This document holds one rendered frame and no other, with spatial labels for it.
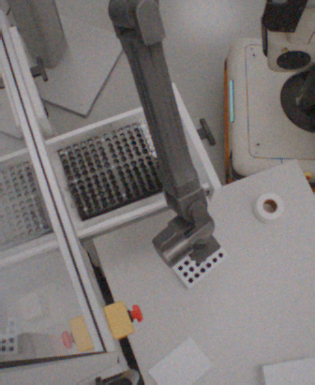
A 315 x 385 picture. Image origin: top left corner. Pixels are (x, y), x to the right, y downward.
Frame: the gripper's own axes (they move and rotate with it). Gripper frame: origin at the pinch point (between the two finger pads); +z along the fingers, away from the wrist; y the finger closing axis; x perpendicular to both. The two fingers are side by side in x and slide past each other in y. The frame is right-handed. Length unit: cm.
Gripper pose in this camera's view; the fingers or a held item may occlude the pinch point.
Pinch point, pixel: (192, 245)
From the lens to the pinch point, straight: 116.8
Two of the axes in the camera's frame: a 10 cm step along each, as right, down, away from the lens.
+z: -0.1, 3.5, 9.4
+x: 8.1, -5.4, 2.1
